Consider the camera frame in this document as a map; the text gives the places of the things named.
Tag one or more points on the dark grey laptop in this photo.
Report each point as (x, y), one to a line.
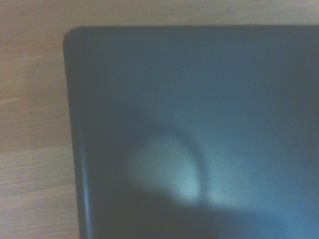
(199, 99)

